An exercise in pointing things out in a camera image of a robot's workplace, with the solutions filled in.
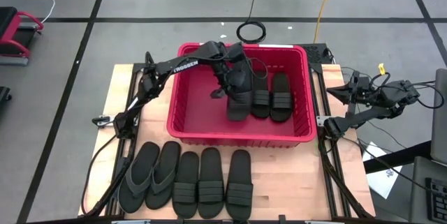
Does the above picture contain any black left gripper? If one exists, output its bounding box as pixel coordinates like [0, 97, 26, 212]
[210, 54, 254, 100]

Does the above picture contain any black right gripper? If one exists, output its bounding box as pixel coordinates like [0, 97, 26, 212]
[327, 71, 381, 113]

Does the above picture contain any black slide sandal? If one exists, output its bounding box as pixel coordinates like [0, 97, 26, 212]
[270, 73, 293, 123]
[198, 147, 225, 220]
[226, 58, 254, 122]
[171, 151, 200, 219]
[251, 71, 272, 119]
[225, 149, 254, 221]

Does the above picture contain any black flip-flop sandal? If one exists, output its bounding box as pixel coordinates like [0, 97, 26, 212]
[117, 142, 161, 214]
[145, 141, 182, 210]

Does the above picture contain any red plastic bin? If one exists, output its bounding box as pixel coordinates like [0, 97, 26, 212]
[166, 42, 318, 148]

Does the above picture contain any silver base mounting plate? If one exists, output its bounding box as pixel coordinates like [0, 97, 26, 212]
[91, 114, 116, 128]
[316, 115, 332, 128]

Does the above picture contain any black perforated box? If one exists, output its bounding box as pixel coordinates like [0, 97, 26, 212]
[303, 43, 332, 66]

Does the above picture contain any long white tape strip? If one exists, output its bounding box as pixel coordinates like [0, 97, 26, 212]
[258, 43, 294, 49]

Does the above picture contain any black desk beam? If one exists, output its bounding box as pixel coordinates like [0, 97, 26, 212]
[362, 140, 432, 174]

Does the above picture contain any white paper sheet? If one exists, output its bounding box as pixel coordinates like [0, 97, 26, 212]
[362, 142, 403, 200]

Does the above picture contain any grey monitor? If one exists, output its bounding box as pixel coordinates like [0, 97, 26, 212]
[430, 68, 447, 165]

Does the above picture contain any grey desk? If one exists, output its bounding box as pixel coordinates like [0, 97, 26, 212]
[409, 156, 447, 224]

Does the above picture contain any black keyboard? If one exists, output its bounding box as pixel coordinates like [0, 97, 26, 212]
[425, 177, 447, 223]

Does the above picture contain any red and black cart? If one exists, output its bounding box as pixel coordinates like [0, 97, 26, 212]
[0, 6, 45, 66]

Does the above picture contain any coiled black cable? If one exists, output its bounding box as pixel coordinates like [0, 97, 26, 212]
[236, 20, 267, 42]

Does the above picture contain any black aluminium frame rail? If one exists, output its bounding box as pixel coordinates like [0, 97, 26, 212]
[307, 62, 375, 220]
[94, 52, 179, 218]

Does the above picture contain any yellow floor cable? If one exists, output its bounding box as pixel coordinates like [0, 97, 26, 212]
[313, 0, 338, 43]

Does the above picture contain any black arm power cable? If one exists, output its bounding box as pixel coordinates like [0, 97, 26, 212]
[80, 135, 118, 216]

